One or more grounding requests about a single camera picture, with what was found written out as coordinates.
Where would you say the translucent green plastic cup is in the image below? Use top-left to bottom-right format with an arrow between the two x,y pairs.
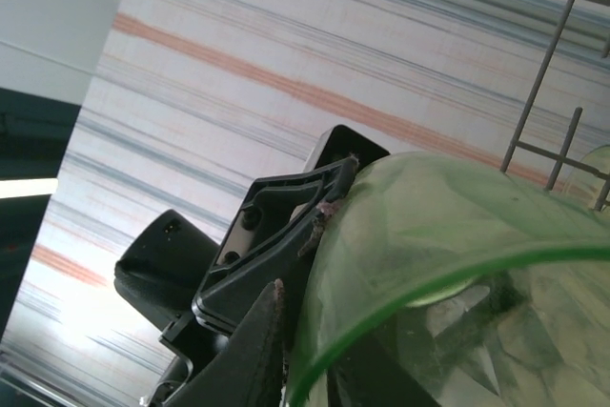
285,149 -> 610,407

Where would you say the dark grey panel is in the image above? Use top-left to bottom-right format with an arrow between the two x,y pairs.
0,86 -> 83,346

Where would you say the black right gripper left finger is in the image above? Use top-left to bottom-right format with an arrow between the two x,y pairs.
167,280 -> 287,407

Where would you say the grey wire dish rack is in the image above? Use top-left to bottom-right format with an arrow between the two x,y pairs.
499,0 -> 610,189

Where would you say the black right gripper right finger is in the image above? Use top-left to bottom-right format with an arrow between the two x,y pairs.
328,347 -> 430,407

